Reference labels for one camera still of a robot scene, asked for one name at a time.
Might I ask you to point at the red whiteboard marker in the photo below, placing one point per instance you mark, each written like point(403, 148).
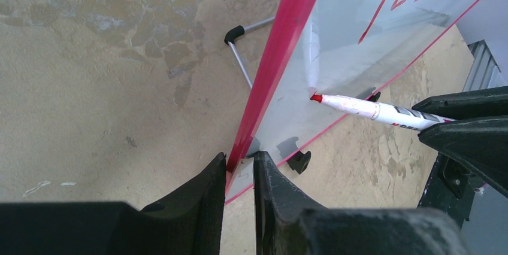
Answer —
point(380, 112)

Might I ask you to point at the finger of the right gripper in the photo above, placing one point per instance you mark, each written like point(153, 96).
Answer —
point(479, 145)
point(467, 105)

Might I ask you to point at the red-framed whiteboard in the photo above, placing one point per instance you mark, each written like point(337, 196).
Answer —
point(336, 47)

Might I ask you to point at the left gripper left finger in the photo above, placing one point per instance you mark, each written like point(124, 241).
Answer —
point(186, 221)

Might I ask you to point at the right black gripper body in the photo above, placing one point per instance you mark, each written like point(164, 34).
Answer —
point(451, 188)

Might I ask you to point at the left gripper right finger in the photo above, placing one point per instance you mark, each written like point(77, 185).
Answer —
point(288, 221)

